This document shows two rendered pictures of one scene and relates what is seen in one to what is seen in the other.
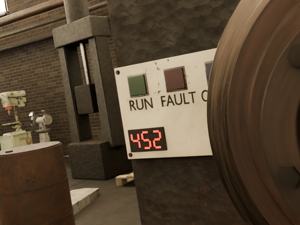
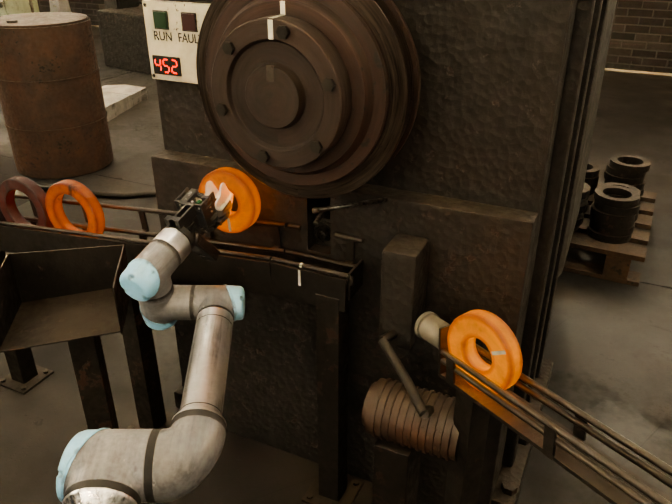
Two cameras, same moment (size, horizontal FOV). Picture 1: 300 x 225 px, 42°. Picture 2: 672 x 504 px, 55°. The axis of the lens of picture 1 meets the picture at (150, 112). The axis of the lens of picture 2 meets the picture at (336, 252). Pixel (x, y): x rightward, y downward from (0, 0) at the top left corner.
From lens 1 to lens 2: 0.93 m
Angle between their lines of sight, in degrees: 26
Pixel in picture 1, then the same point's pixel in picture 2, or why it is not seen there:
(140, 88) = (162, 22)
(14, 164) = (21, 42)
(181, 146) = (192, 75)
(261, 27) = (224, 17)
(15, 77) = not seen: outside the picture
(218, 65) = (203, 32)
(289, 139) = (223, 90)
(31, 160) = (46, 39)
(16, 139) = not seen: outside the picture
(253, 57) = (220, 34)
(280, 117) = (220, 78)
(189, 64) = (200, 13)
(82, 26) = not seen: outside the picture
